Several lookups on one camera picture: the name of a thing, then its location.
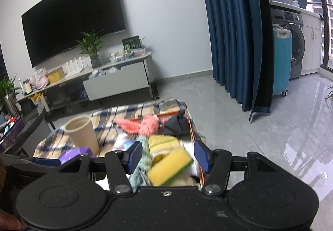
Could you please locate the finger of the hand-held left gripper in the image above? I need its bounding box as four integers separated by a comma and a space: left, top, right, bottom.
26, 157, 63, 168

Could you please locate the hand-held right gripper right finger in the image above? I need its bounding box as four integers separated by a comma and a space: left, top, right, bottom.
194, 140, 278, 195

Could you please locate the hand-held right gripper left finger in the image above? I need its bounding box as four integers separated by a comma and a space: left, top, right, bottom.
58, 140, 143, 194

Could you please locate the light blue fuzzy cloth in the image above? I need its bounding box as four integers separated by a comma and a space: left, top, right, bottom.
129, 135, 154, 187

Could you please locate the plain yellow cloth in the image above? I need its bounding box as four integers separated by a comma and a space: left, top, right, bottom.
152, 154, 169, 165

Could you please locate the yellow striped towel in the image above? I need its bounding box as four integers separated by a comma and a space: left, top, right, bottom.
148, 134, 184, 162

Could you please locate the pink fuzzy cloth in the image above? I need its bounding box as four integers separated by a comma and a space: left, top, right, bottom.
112, 114, 165, 136

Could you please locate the yellow sponge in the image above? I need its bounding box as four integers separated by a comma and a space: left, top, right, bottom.
147, 150, 194, 187

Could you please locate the dark navy cloth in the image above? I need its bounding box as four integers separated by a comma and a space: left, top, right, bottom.
163, 109, 190, 136

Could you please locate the light blue packet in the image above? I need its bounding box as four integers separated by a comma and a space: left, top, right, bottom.
116, 140, 137, 155

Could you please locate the purple tissue pack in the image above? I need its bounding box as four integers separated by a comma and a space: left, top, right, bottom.
58, 146, 97, 166

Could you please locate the round black coffee table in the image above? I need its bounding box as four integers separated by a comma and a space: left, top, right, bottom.
0, 107, 56, 159

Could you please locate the plaid blanket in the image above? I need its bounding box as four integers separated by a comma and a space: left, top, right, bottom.
32, 98, 188, 159

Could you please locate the beige cup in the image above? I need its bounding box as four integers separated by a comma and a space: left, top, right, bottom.
63, 115, 100, 155

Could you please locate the purple patterned tray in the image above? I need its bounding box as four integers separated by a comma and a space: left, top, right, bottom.
0, 115, 25, 151

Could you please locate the pile of small boxes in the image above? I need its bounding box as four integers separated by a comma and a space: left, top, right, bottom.
0, 117, 20, 134

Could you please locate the white television cabinet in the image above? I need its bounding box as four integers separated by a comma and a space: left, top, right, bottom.
16, 50, 157, 113

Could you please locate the white plastic bag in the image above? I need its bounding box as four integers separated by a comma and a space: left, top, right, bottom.
30, 68, 49, 90

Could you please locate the potted plant in glass vase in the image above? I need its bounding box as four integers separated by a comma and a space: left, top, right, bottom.
0, 75, 21, 107

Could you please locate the yellow box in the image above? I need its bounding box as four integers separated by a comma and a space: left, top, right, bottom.
47, 67, 65, 84

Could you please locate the white router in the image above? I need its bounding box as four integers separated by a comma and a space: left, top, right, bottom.
65, 56, 85, 74

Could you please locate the black green box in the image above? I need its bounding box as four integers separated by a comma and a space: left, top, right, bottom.
122, 36, 143, 53

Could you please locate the potted plant in dark vase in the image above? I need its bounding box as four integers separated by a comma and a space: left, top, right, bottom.
75, 29, 104, 68

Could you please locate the blue suitcase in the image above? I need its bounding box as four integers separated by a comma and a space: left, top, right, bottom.
272, 24, 293, 97

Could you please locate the blue curtain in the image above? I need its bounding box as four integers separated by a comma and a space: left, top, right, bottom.
197, 0, 273, 120

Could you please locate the washing machine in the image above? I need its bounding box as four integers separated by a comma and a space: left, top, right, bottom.
271, 7, 306, 80

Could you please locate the white balcony cabinet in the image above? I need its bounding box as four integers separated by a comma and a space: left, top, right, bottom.
269, 0, 323, 75

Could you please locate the black wall television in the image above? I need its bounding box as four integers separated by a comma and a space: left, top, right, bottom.
21, 0, 127, 68

